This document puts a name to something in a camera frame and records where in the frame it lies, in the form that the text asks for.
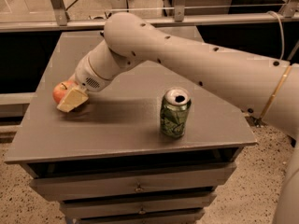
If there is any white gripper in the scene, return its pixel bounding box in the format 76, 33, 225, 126
57, 56, 110, 113

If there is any red apple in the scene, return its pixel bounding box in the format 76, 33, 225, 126
52, 80, 76, 104

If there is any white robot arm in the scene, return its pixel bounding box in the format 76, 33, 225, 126
57, 12, 299, 139

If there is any grey metal railing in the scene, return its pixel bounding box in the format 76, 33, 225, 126
0, 0, 299, 32

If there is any top grey drawer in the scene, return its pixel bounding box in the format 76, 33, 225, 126
30, 162, 236, 201

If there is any grey drawer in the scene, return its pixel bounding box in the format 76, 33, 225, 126
60, 190, 216, 219
78, 208, 205, 224
30, 162, 236, 201

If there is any grey drawer cabinet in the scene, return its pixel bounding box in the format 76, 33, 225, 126
4, 26, 258, 224

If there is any green soda can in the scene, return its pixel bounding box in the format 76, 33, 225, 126
160, 87, 192, 138

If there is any middle grey drawer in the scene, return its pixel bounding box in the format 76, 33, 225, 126
60, 190, 216, 219

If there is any bottom grey drawer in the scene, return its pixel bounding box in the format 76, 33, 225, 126
78, 208, 205, 224

